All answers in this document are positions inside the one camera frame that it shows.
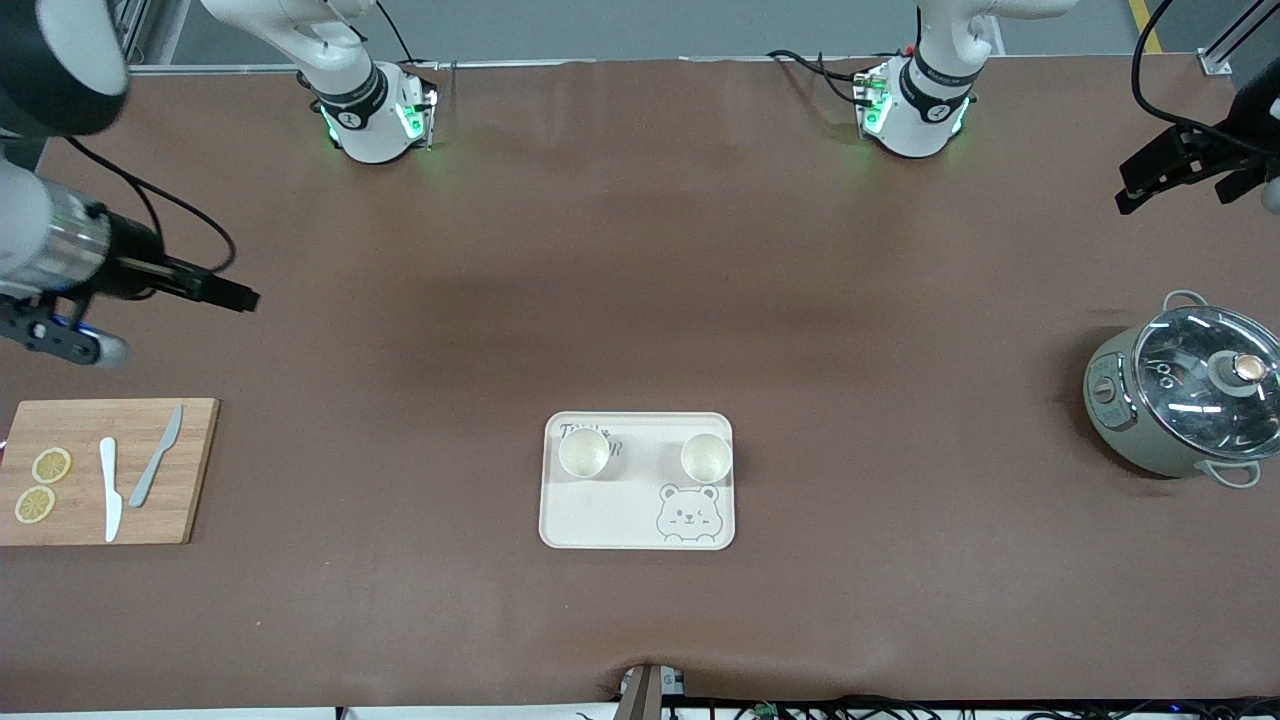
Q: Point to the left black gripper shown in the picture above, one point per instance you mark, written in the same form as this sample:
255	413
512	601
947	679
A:
1243	124

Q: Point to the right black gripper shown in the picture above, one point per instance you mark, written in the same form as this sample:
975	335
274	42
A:
132	255

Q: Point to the white IKEA cup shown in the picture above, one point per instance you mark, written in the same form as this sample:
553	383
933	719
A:
584	453
706	457

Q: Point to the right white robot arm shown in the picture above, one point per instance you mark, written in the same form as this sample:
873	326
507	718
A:
40	60

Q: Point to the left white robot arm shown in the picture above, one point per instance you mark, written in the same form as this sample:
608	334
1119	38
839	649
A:
925	100

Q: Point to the cream bear print tray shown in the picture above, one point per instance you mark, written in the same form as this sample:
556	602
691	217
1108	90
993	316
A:
610	510

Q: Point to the grey plastic knife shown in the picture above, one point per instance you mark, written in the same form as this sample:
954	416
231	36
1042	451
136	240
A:
155	455

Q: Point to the bamboo cutting board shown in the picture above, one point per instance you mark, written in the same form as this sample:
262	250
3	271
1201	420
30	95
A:
80	420

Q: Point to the glass pot lid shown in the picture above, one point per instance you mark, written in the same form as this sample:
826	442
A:
1190	370

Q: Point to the white plastic knife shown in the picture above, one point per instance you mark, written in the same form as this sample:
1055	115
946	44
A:
110	490

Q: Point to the lemon slice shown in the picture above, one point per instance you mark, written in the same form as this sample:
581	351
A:
51	465
35	505

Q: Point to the grey-green electric pot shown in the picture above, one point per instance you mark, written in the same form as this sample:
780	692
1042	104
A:
1115	420

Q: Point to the brown table cover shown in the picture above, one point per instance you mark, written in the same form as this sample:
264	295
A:
640	250

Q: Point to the aluminium frame profile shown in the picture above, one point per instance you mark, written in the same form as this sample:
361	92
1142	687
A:
1235	35
135	35

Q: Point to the metal camera mount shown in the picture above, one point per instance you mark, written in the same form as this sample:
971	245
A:
642	690

